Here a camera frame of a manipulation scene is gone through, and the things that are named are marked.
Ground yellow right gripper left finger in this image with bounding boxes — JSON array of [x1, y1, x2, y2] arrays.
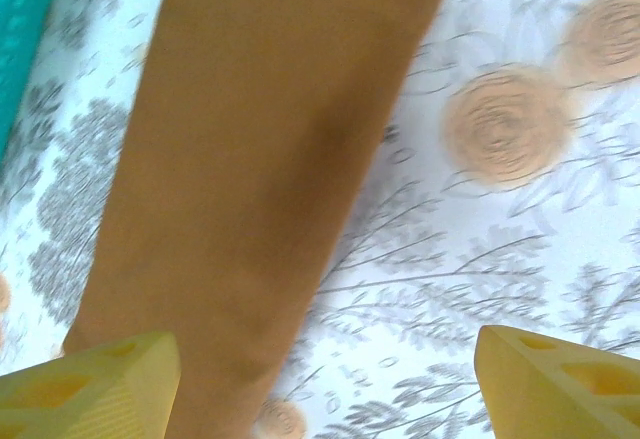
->
[[0, 330, 182, 439]]

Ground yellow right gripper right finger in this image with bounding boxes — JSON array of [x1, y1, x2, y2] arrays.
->
[[473, 324, 640, 439]]

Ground brown trousers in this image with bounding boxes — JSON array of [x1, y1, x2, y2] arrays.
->
[[62, 0, 454, 439]]

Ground teal plastic basket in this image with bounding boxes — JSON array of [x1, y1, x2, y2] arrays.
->
[[0, 0, 66, 170]]

